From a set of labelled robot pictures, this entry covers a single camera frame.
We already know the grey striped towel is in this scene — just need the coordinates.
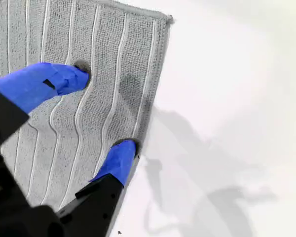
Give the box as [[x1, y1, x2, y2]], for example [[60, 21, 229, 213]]
[[0, 0, 175, 213]]

